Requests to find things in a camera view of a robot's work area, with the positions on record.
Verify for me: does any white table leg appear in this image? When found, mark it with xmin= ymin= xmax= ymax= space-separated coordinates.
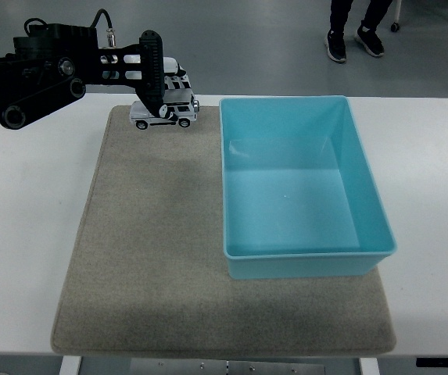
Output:
xmin=358 ymin=357 xmax=381 ymax=375
xmin=59 ymin=355 xmax=82 ymax=375

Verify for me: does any white toy car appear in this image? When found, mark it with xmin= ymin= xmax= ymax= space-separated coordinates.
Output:
xmin=129 ymin=88 xmax=200 ymax=131

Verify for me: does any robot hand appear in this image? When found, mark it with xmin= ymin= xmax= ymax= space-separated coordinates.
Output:
xmin=159 ymin=56 xmax=195 ymax=122

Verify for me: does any person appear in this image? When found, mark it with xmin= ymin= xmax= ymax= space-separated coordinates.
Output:
xmin=326 ymin=0 xmax=395 ymax=63

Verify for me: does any grey felt mat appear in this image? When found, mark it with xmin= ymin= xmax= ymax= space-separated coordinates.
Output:
xmin=50 ymin=104 xmax=398 ymax=359

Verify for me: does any black table control panel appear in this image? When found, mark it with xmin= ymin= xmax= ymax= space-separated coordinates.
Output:
xmin=415 ymin=357 xmax=448 ymax=368

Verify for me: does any blue plastic box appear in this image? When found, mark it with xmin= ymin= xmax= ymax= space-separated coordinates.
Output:
xmin=218 ymin=95 xmax=398 ymax=280

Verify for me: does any grey metal plate with screws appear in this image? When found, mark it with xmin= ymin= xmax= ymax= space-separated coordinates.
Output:
xmin=129 ymin=358 xmax=326 ymax=375

